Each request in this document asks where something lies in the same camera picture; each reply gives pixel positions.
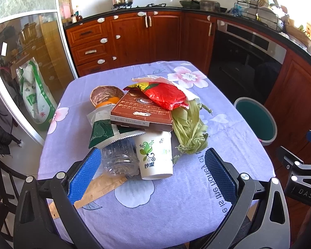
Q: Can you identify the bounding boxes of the clear plastic bottle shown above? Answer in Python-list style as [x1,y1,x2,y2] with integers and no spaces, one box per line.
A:
[101,138,139,177]

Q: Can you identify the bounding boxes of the green white wrapper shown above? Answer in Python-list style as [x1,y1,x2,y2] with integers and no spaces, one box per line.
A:
[87,104,145,150]

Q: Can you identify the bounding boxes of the green corn husk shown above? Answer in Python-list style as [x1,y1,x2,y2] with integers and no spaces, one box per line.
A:
[171,99,212,154]

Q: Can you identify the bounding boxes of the white paper cup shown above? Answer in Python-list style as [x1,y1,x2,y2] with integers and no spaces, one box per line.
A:
[134,131,174,181]

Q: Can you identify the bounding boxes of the orange peel piece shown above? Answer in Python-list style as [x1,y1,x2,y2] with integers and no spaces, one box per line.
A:
[96,97,120,108]

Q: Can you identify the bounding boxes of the brown coconut shell bowl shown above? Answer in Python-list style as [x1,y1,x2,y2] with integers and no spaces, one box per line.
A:
[90,85,125,107]

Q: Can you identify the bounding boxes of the brown cardboard box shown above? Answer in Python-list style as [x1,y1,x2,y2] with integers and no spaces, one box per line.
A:
[110,89,172,132]

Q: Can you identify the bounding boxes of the red snack bag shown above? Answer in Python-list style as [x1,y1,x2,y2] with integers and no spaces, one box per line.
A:
[123,82,189,111]

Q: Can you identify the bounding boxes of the grey teal trash bin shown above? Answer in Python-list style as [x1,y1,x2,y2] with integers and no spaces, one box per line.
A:
[234,97,277,146]

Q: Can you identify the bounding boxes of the wooden kitchen cabinets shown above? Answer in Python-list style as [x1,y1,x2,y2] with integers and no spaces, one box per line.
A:
[66,7,311,162]

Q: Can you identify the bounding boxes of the brown paper scrap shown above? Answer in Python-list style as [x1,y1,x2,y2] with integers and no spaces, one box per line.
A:
[48,173,128,220]

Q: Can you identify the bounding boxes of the purple floral tablecloth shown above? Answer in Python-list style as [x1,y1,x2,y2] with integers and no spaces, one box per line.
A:
[37,60,276,249]

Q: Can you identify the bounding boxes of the black chair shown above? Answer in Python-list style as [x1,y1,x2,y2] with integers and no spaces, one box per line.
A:
[0,160,26,242]

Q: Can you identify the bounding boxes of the green white rice sack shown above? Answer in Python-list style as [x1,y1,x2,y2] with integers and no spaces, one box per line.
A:
[16,57,58,132]

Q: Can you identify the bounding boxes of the black built-in oven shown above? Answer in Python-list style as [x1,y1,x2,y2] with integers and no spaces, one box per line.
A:
[208,20,287,104]

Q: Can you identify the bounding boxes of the glass sliding door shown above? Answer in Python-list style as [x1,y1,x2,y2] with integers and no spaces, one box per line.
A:
[0,0,77,144]

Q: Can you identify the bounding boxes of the dish drying rack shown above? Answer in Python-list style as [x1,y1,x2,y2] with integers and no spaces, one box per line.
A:
[232,0,284,32]

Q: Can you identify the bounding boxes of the dark wok on counter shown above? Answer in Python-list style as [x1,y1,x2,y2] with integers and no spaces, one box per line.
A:
[180,0,200,10]

